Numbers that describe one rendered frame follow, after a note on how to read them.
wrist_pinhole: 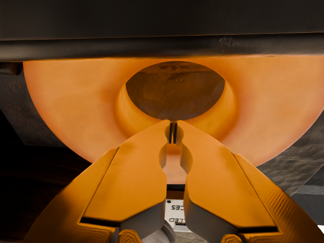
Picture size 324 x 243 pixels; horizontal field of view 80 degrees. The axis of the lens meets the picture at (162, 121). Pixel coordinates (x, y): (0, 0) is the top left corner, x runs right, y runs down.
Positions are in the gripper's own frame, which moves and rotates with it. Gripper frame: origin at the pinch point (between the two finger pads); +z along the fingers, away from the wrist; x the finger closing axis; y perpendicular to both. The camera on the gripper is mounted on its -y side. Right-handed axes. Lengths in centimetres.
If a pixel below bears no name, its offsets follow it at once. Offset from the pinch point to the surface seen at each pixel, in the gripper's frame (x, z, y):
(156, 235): -1.0, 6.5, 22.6
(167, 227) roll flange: 0.7, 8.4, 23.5
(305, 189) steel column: 370, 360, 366
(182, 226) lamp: 5.2, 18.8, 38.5
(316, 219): 548, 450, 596
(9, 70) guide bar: -12.9, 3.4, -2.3
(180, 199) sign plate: 3.4, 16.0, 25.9
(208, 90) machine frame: 3.2, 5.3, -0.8
